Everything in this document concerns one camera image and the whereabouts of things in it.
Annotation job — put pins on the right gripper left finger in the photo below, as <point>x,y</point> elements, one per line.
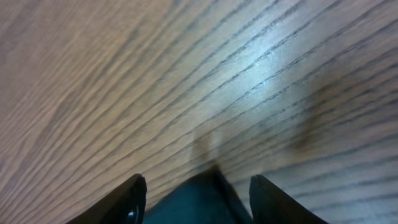
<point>124,205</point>

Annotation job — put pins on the dark navy t-shirt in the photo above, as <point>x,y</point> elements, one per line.
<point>204,198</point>

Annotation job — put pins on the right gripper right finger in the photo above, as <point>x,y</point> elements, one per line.
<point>270,204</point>

